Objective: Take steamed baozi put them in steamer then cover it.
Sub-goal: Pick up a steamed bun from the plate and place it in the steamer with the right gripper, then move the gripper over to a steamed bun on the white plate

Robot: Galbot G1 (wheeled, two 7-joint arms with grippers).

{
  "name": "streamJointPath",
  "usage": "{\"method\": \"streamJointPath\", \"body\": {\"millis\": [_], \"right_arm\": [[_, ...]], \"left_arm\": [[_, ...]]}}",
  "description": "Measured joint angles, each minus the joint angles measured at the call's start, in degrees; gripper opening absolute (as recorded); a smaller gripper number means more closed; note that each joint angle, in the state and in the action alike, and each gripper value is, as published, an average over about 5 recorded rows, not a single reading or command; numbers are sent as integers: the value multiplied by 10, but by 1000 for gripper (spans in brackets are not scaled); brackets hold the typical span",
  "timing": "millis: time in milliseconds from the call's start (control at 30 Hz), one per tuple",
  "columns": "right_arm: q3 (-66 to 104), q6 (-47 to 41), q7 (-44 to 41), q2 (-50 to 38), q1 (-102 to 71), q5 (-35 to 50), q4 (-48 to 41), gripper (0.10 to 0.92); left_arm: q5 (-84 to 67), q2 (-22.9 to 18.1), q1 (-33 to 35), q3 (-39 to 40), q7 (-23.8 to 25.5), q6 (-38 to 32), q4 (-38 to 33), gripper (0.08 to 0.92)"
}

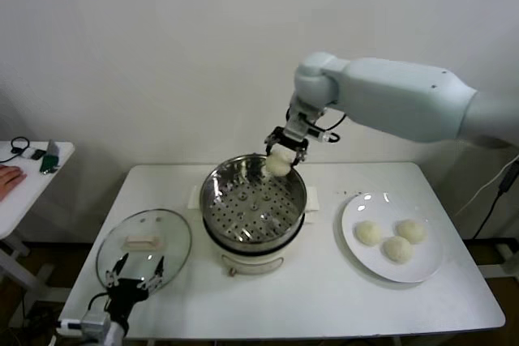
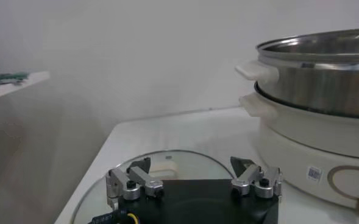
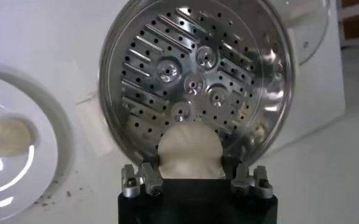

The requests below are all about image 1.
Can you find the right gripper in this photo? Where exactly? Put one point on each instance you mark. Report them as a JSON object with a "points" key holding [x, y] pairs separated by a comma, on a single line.
{"points": [[296, 131]]}

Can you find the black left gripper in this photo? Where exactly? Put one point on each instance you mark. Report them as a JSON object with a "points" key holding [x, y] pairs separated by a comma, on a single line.
{"points": [[123, 297]]}

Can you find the white steamed baozi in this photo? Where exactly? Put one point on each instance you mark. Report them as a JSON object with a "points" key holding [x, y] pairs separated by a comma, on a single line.
{"points": [[398, 249], [368, 233], [277, 163], [413, 229]]}

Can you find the round glass pot lid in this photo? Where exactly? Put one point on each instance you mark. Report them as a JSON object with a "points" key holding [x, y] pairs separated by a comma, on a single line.
{"points": [[170, 240]]}

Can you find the pale right robot arm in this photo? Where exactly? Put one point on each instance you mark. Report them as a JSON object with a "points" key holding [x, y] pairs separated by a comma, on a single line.
{"points": [[385, 95]]}

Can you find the perforated steel steamer basket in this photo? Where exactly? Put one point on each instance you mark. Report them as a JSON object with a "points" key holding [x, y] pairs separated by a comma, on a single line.
{"points": [[251, 208]]}

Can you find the person's bare hand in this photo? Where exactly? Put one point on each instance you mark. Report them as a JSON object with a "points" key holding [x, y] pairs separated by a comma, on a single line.
{"points": [[10, 180]]}

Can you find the white electric pot base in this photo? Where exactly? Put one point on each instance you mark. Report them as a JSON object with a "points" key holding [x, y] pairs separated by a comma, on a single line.
{"points": [[251, 263]]}

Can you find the white round plate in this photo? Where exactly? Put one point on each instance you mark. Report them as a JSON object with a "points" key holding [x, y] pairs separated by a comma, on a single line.
{"points": [[389, 208]]}

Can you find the white side table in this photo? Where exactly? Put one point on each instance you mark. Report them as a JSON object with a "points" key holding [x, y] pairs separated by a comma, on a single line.
{"points": [[44, 184]]}

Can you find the green and grey tool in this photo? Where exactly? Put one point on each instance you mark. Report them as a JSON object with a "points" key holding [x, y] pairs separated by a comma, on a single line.
{"points": [[48, 163]]}

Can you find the small black device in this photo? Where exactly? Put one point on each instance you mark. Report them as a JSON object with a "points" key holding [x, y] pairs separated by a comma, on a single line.
{"points": [[37, 155]]}

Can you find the small white object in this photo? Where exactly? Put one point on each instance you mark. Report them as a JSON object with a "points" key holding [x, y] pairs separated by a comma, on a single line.
{"points": [[26, 154]]}

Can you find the grey metal stand base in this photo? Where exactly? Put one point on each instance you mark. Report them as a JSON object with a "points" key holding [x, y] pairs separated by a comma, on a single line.
{"points": [[509, 257]]}

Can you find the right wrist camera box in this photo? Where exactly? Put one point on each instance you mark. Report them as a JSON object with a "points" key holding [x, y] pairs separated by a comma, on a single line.
{"points": [[318, 134]]}

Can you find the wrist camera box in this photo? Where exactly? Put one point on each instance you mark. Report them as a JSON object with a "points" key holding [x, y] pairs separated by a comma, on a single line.
{"points": [[318, 134], [91, 323]]}

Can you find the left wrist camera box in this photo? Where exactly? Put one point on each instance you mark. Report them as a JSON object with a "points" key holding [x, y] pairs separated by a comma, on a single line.
{"points": [[91, 323]]}

